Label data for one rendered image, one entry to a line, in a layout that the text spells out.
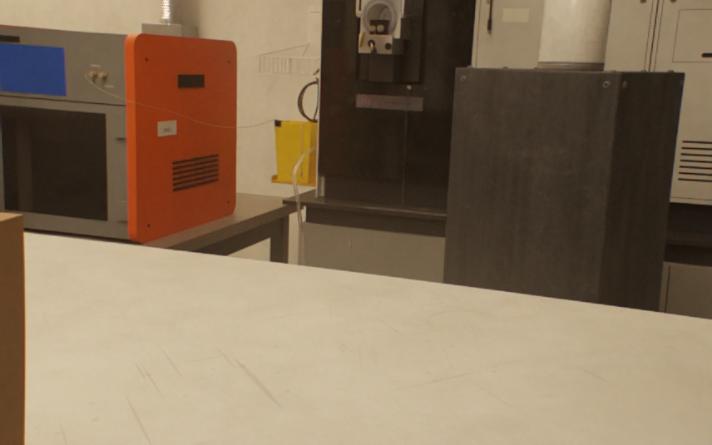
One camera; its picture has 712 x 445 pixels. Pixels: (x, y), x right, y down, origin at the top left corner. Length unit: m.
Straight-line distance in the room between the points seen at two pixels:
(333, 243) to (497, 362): 1.60
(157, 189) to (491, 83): 0.87
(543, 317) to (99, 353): 0.36
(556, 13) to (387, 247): 1.03
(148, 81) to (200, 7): 1.91
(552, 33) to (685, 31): 0.83
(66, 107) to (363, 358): 1.36
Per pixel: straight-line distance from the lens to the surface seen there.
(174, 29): 3.62
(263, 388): 0.56
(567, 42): 1.27
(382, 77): 2.12
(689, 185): 2.09
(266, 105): 3.58
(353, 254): 2.19
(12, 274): 0.27
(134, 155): 1.80
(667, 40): 2.08
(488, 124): 1.23
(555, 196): 1.19
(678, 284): 2.06
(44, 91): 1.92
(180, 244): 1.85
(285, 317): 0.70
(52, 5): 4.11
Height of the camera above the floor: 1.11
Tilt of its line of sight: 10 degrees down
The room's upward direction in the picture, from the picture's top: 2 degrees clockwise
